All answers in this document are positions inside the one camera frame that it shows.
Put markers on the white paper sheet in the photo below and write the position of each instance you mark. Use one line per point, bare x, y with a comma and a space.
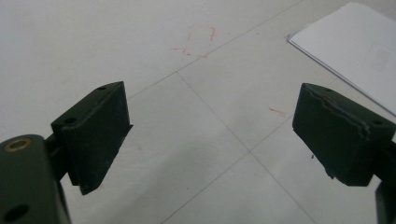
351, 43

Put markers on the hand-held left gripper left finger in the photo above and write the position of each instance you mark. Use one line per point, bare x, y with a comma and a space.
93, 133

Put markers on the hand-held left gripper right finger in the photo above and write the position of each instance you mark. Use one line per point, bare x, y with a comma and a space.
336, 140

